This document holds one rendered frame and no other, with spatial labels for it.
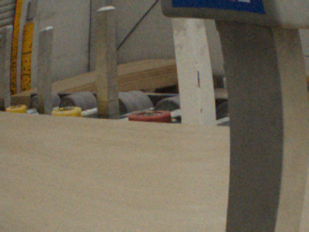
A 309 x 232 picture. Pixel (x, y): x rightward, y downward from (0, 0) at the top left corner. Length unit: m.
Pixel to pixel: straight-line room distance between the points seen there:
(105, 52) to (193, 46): 0.37
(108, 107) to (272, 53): 1.61
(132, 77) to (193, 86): 6.75
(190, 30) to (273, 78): 1.26
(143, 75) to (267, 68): 8.15
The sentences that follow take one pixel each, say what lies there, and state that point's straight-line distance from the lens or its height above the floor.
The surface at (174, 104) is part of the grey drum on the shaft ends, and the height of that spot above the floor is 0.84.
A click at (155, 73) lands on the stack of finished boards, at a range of 8.61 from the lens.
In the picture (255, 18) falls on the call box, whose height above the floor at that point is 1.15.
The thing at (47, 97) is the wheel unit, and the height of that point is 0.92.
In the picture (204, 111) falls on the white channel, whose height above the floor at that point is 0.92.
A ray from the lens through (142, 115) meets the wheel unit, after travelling 1.74.
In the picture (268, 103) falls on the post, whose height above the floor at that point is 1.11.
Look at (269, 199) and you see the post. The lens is 0.35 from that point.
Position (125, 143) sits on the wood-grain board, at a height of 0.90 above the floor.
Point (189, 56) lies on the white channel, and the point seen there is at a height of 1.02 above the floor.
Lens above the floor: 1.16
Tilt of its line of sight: 9 degrees down
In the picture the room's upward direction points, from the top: 4 degrees counter-clockwise
